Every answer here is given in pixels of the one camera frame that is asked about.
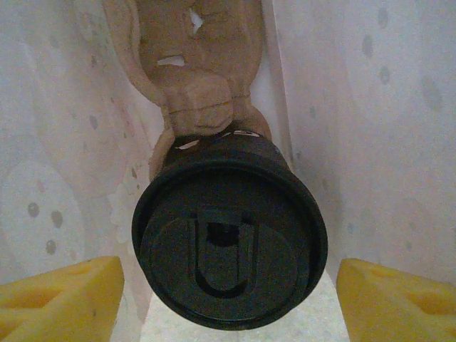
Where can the white cartoon print paper bag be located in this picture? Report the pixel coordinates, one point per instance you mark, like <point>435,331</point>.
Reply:
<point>374,107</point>

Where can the brown pulp cup carrier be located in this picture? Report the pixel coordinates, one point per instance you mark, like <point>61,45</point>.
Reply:
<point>199,53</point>

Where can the coffee cup with black lid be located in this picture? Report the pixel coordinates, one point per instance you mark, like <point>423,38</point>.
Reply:
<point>228,231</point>

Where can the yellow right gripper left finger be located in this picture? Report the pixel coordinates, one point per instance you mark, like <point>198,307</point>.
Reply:
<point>53,303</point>

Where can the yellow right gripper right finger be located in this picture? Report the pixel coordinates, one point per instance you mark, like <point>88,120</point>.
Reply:
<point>392,303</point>

